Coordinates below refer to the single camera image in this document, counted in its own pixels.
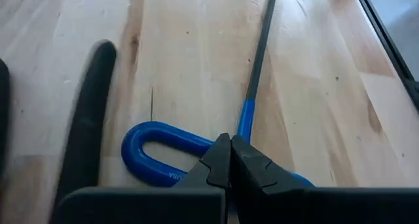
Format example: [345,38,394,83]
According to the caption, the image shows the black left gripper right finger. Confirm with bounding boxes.
[230,135,419,224]

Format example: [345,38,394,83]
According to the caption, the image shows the silver pliers black handles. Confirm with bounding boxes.
[0,39,118,224]

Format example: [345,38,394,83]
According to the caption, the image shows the blue loop-handle hex key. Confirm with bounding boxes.
[120,0,316,189]

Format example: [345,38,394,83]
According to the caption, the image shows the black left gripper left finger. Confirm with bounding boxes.
[54,133,232,224]

